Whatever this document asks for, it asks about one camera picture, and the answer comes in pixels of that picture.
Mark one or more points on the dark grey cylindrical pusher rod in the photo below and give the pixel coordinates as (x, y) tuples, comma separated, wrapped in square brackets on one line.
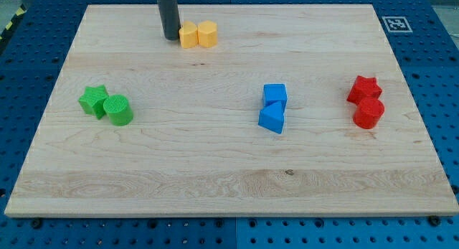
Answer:
[(169, 13)]

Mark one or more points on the white fiducial marker tag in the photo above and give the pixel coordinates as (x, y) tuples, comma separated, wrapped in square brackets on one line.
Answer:
[(396, 24)]

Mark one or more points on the yellow hexagon block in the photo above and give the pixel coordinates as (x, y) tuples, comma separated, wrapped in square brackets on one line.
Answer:
[(207, 33)]

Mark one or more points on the red star block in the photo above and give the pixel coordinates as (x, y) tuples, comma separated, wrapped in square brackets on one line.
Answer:
[(364, 87)]

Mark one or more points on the light wooden board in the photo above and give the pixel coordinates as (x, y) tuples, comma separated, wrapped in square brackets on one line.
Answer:
[(194, 147)]

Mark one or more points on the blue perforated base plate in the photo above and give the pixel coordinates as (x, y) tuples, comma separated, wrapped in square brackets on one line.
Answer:
[(29, 68)]

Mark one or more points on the blue cube block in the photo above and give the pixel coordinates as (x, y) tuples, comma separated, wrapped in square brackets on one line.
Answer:
[(274, 92)]

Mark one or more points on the green cylinder block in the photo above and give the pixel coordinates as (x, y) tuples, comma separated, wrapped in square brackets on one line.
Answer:
[(118, 110)]

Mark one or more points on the red cylinder block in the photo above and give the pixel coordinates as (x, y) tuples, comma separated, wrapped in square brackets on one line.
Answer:
[(368, 113)]

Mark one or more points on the green star block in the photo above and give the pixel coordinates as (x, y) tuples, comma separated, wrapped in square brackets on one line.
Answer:
[(93, 99)]

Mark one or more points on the yellow heart block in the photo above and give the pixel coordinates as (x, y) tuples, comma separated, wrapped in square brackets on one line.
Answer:
[(188, 35)]

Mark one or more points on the blue triangle block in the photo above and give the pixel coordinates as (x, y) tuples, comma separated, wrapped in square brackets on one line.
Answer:
[(271, 117)]

